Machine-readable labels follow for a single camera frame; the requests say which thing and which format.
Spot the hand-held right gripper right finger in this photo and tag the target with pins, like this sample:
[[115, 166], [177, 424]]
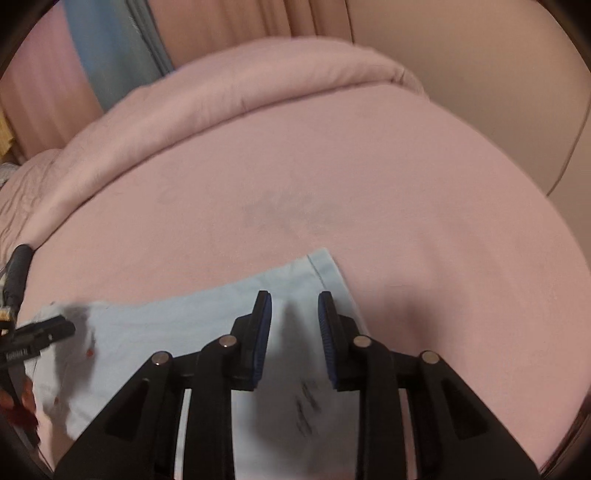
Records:
[[325, 334]]

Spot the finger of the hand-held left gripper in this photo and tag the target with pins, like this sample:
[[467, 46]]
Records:
[[48, 330]]

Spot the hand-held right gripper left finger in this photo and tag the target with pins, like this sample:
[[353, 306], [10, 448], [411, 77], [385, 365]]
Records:
[[264, 330]]

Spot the light blue pants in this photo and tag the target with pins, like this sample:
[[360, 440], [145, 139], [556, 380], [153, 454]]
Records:
[[157, 337]]

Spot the person's left hand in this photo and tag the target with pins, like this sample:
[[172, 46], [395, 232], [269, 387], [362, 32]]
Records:
[[21, 402]]

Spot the pink quilted pillow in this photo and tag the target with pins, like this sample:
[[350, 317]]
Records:
[[18, 207]]

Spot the pink bed sheet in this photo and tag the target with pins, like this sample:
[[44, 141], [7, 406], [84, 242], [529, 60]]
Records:
[[369, 207]]

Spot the pink folded blanket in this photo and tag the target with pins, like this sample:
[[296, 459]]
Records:
[[231, 92]]

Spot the blue hanging cloth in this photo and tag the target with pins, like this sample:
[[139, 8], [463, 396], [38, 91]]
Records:
[[111, 46]]

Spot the beige padded headboard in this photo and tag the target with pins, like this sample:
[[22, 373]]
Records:
[[485, 69]]

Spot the pink curtain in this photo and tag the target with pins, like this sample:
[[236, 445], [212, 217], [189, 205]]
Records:
[[221, 23]]

